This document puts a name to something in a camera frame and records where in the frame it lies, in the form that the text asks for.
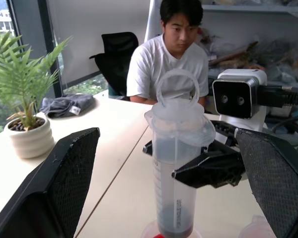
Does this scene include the black looping robot cable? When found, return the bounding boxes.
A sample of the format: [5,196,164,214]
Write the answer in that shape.
[270,114,298,149]

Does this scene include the clear empty plastic cup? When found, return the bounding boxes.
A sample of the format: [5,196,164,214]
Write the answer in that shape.
[238,214,277,238]

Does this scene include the grey folded cloth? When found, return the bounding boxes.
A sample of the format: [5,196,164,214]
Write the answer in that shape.
[39,93,96,119]

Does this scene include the clear cup with red liquid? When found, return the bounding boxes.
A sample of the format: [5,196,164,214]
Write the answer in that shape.
[141,217,202,238]

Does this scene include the black office chair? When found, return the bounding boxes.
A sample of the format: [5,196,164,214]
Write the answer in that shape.
[89,31,140,101]

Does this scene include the person in white t-shirt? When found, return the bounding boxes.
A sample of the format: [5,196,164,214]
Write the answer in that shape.
[126,0,210,106]

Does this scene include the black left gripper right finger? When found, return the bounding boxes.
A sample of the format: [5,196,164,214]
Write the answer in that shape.
[235,128,298,238]

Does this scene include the large clear plastic syringe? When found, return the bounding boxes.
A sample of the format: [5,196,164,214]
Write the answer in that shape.
[144,69,217,237]

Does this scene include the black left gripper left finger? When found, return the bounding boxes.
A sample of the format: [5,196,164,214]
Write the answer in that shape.
[0,127,101,238]

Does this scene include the black robot wrist cable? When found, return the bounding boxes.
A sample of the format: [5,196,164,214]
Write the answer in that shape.
[257,85,298,109]

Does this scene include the white shelf with clutter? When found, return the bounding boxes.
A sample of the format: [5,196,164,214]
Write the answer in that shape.
[193,0,298,91]

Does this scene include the green plant in white pot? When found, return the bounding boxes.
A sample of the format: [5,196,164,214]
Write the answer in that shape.
[0,24,74,160]

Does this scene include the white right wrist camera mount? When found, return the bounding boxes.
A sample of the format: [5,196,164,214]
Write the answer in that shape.
[212,69,268,132]

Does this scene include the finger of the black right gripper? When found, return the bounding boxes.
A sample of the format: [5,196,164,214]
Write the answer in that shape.
[171,150,246,188]
[142,139,154,156]

